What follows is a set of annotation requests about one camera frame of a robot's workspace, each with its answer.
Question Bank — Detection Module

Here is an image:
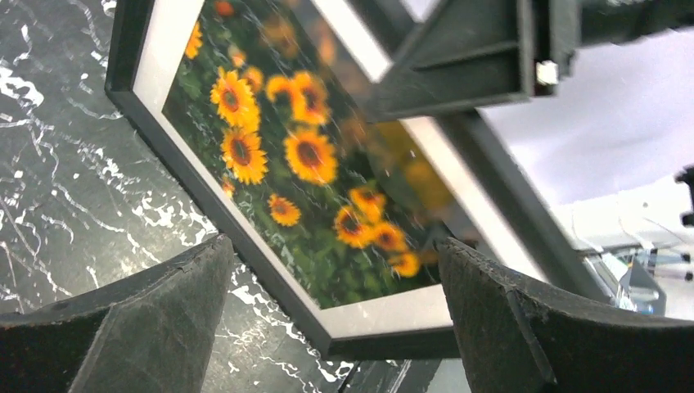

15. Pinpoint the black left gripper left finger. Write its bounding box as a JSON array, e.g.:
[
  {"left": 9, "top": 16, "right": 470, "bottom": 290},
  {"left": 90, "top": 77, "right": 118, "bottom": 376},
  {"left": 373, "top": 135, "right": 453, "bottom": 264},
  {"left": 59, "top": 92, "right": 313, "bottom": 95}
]
[{"left": 1, "top": 235, "right": 234, "bottom": 392}]

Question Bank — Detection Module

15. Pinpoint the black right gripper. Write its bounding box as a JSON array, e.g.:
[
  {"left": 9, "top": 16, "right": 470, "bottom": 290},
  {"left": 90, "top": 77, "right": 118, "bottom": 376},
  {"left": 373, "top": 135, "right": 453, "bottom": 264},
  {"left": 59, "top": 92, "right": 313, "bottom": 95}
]
[{"left": 351, "top": 0, "right": 693, "bottom": 121}]

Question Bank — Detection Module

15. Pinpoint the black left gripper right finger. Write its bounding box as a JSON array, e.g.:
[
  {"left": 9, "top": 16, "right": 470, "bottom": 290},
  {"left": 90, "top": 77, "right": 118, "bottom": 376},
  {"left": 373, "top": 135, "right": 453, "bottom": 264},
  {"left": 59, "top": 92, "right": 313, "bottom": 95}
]
[{"left": 436, "top": 238, "right": 693, "bottom": 392}]

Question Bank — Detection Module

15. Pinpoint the white mat board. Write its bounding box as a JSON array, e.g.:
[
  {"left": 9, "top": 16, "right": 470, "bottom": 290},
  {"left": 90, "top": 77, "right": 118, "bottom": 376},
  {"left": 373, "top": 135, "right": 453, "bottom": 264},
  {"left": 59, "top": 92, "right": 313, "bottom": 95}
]
[{"left": 134, "top": 1, "right": 544, "bottom": 338}]

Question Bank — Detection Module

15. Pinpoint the sunflower photo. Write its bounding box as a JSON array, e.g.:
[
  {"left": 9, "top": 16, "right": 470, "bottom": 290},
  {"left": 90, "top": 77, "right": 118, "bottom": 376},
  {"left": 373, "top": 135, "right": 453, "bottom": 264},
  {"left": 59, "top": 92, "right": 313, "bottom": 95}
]
[{"left": 162, "top": 1, "right": 482, "bottom": 309}]

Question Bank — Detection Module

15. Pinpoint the black picture frame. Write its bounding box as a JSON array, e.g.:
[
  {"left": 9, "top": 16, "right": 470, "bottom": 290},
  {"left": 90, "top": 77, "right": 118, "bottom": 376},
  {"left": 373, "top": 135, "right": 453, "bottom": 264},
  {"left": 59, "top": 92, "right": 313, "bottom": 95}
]
[{"left": 105, "top": 0, "right": 608, "bottom": 361}]

